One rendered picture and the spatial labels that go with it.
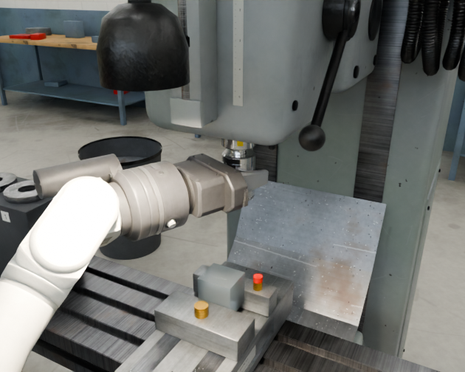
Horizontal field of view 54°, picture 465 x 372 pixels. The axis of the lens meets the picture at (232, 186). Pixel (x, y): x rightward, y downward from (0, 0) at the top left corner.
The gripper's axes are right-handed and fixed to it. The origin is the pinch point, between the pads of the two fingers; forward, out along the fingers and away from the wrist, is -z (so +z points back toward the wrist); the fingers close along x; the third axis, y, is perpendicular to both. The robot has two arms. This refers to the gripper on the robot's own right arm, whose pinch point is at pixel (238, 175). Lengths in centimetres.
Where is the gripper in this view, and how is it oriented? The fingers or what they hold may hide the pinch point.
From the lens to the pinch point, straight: 65.1
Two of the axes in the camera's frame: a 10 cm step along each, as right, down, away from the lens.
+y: -0.1, 9.2, 4.0
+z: -8.0, 2.3, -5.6
